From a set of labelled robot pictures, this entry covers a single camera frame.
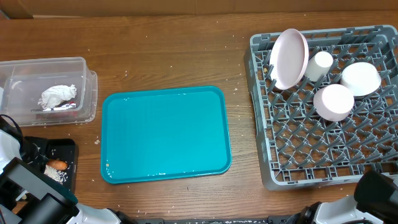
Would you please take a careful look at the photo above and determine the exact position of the clear plastic waste bin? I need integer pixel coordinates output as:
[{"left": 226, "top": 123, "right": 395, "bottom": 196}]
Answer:
[{"left": 1, "top": 57, "right": 98, "bottom": 126}]

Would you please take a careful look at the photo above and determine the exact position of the grey dishwasher rack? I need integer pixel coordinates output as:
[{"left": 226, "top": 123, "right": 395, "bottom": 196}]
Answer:
[{"left": 244, "top": 25, "right": 397, "bottom": 190}]

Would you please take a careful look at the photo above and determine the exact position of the small white round plate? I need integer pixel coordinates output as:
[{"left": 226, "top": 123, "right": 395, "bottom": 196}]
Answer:
[{"left": 313, "top": 84, "right": 354, "bottom": 121}]

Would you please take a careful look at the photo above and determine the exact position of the white napkin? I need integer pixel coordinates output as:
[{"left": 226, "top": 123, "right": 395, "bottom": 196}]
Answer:
[{"left": 38, "top": 85, "right": 77, "bottom": 110}]

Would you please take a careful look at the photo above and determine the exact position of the white bowl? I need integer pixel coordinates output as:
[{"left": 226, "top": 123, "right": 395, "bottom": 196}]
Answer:
[{"left": 340, "top": 62, "right": 381, "bottom": 96}]

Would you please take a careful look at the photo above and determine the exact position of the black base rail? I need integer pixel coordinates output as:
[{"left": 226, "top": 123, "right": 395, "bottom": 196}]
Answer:
[{"left": 123, "top": 215, "right": 290, "bottom": 224}]

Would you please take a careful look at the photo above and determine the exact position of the large white round plate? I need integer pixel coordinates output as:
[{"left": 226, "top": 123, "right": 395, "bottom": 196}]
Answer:
[{"left": 269, "top": 29, "right": 309, "bottom": 90}]

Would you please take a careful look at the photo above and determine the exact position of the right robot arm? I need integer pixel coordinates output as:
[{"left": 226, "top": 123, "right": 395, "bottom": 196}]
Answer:
[{"left": 285, "top": 171, "right": 397, "bottom": 224}]

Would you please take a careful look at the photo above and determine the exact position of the orange carrot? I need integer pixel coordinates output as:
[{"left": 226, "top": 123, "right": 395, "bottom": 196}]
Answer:
[{"left": 46, "top": 159, "right": 68, "bottom": 170}]

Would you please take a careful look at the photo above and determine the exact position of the black waste tray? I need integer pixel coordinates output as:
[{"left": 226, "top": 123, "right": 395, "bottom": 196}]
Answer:
[{"left": 46, "top": 139, "right": 78, "bottom": 194}]

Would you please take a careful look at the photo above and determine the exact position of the white cup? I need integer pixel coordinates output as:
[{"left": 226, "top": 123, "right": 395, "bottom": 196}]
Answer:
[{"left": 304, "top": 51, "right": 333, "bottom": 82}]

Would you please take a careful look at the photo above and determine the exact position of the red snack wrapper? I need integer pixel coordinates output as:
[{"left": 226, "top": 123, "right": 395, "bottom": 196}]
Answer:
[{"left": 30, "top": 101, "right": 77, "bottom": 113}]

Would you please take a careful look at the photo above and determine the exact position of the food scraps rice pile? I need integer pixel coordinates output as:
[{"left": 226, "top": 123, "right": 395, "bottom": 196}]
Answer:
[{"left": 44, "top": 165, "right": 68, "bottom": 184}]

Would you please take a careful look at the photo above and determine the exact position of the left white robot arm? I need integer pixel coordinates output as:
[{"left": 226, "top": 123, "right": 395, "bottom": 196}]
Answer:
[{"left": 1, "top": 114, "right": 133, "bottom": 224}]

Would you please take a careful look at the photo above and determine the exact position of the teal plastic serving tray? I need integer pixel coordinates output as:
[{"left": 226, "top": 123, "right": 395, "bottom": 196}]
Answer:
[{"left": 100, "top": 86, "right": 232, "bottom": 184}]

